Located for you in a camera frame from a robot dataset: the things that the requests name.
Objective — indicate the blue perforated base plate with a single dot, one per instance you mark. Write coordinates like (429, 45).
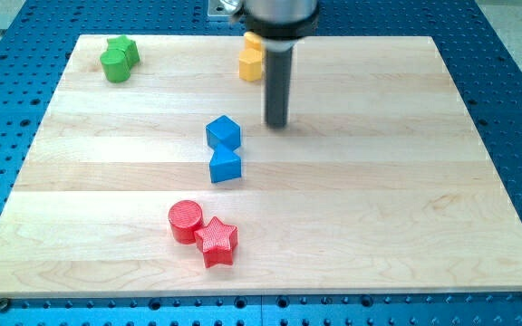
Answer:
(37, 43)

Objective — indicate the yellow hexagon block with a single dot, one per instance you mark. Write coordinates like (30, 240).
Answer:
(250, 65)

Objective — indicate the silver metal bracket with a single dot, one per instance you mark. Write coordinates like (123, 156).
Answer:
(219, 9)

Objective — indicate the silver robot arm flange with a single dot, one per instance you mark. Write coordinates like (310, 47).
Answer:
(280, 23)

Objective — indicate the blue triangle block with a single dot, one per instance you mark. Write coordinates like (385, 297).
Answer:
(224, 165)

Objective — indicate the light wooden board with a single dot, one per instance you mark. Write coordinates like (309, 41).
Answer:
(379, 183)

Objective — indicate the green cylinder block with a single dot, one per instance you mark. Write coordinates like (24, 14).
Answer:
(115, 66)

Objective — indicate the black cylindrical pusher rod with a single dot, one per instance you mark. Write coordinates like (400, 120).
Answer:
(277, 87)

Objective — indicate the red cylinder block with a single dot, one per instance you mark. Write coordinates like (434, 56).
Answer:
(185, 218)

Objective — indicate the blue cube block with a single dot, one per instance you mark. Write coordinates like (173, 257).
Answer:
(223, 131)

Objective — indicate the green star block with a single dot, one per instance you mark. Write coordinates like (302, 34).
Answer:
(127, 46)

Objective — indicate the red star block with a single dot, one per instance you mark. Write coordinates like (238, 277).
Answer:
(217, 242)

